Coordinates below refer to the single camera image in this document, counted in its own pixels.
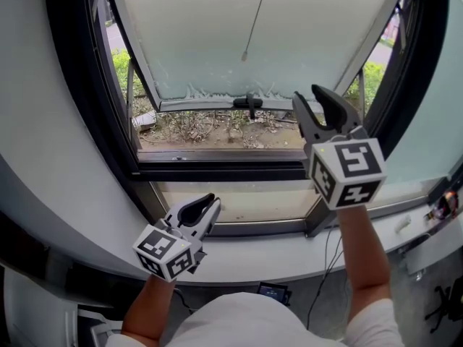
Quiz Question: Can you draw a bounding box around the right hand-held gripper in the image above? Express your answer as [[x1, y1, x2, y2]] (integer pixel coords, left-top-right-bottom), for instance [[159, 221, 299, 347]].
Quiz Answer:
[[292, 84, 388, 210]]

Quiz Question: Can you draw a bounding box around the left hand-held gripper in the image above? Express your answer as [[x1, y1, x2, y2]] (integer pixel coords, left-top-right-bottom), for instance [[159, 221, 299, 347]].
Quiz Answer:
[[132, 192, 222, 282]]

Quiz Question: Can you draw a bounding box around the roller blind pull cord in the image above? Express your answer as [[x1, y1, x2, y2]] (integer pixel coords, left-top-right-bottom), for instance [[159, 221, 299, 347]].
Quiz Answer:
[[240, 0, 271, 63]]

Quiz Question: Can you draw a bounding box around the person's right forearm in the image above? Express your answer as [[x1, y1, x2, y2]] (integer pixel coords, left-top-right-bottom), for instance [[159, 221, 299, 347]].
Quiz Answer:
[[338, 206, 394, 325]]

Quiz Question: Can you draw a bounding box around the person's left forearm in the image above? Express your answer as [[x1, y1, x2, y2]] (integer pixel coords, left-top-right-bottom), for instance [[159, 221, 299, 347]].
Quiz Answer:
[[121, 275, 178, 341]]

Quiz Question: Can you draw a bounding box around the metal window stay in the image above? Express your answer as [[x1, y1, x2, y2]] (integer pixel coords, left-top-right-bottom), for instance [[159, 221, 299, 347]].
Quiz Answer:
[[357, 69, 365, 117]]

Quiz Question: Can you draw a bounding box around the clear lower glass pane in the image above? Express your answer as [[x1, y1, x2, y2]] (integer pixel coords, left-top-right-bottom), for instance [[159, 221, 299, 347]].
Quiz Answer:
[[151, 181, 319, 223]]

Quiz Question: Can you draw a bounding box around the white windowsill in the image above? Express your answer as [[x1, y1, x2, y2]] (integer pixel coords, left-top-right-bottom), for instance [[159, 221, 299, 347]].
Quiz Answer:
[[151, 200, 463, 285]]

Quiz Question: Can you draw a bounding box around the window with mesh screen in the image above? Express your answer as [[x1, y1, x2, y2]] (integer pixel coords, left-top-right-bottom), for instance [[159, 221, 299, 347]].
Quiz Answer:
[[45, 0, 463, 238]]

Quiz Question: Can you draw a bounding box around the large frosted glass pane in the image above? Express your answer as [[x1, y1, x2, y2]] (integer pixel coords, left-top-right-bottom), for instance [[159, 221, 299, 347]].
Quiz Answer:
[[368, 0, 463, 209]]

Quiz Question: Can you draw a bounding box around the small black screen device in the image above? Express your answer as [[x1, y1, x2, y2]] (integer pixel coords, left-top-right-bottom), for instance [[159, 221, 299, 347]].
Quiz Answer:
[[257, 282, 292, 305]]

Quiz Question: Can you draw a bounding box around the person's white shirt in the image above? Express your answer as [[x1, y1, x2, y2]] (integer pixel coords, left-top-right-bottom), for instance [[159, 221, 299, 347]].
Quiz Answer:
[[104, 291, 404, 347]]

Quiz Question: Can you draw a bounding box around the white paper roll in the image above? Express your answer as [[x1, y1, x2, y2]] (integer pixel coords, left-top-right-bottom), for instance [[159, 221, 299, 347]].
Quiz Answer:
[[393, 215, 412, 234]]

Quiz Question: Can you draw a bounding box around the small colourful clutter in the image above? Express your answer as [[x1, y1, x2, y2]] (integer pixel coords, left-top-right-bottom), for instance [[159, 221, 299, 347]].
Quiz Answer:
[[425, 189, 459, 220]]

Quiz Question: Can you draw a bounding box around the frosted window sash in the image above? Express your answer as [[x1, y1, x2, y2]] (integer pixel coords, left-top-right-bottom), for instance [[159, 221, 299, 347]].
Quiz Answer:
[[106, 0, 415, 113]]

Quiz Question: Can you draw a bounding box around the white and grey chair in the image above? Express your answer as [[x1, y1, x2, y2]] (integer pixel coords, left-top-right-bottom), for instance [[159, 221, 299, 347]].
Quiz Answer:
[[75, 305, 124, 347]]

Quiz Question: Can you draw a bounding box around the black office chair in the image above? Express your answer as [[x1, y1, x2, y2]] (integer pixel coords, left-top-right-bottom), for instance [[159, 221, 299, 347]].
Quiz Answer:
[[425, 286, 463, 327]]

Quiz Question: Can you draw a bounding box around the black window handle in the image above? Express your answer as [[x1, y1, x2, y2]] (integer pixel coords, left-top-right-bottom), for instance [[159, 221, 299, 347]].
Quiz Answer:
[[233, 93, 264, 119]]

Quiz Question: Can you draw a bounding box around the thin black cable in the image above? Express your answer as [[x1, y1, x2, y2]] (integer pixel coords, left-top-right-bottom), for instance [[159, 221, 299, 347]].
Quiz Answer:
[[173, 287, 192, 314], [307, 226, 344, 330]]

